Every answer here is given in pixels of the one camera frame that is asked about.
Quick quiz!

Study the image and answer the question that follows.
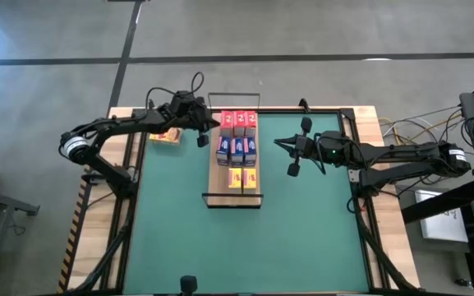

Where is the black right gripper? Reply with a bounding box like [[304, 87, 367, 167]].
[[274, 116, 347, 178]]

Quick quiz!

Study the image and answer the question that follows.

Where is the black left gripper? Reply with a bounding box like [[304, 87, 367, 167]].
[[168, 90, 221, 148]]

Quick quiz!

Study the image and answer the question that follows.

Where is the yellow Corn Pops cereal box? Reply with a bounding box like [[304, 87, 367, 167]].
[[149, 127, 182, 146], [242, 167, 258, 190], [228, 167, 244, 190]]

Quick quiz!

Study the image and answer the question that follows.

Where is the black desk beam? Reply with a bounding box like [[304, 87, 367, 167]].
[[400, 177, 474, 225]]

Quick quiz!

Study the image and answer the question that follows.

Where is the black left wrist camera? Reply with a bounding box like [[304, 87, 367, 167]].
[[173, 91, 197, 109]]

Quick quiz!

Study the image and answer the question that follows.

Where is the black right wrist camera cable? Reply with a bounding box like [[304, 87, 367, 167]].
[[308, 141, 329, 176]]

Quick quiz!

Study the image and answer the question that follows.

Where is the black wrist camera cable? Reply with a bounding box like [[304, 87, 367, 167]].
[[308, 141, 329, 176], [145, 72, 205, 111]]

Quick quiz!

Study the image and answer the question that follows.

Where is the black left wrist camera cable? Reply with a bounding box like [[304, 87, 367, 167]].
[[145, 72, 205, 111]]

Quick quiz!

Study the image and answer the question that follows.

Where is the wooden shelf black metal frame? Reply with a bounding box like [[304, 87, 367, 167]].
[[201, 92, 265, 210]]

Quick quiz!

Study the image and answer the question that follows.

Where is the bundle of loose wires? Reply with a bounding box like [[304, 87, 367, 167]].
[[378, 105, 463, 143]]

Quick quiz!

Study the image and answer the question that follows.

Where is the black aluminium rig frame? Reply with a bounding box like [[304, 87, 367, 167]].
[[58, 97, 422, 296]]

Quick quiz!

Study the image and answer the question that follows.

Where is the small black camera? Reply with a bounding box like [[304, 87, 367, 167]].
[[179, 275, 199, 296]]

